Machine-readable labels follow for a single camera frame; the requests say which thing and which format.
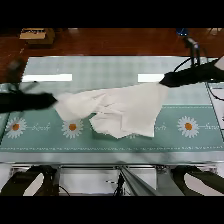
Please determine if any black cable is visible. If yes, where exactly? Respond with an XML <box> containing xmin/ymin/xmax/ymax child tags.
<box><xmin>172</xmin><ymin>55</ymin><xmax>202</xmax><ymax>73</ymax></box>
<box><xmin>105</xmin><ymin>172</ymin><xmax>127</xmax><ymax>197</ymax></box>

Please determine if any silver frame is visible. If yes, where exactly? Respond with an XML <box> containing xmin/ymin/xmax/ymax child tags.
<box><xmin>0</xmin><ymin>161</ymin><xmax>224</xmax><ymax>197</ymax></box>

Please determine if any white shirt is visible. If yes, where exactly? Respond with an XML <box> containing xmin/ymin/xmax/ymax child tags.
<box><xmin>53</xmin><ymin>82</ymin><xmax>170</xmax><ymax>140</ymax></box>

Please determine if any cardboard box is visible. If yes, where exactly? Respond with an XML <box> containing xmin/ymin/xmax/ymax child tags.
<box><xmin>18</xmin><ymin>28</ymin><xmax>56</xmax><ymax>47</ymax></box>

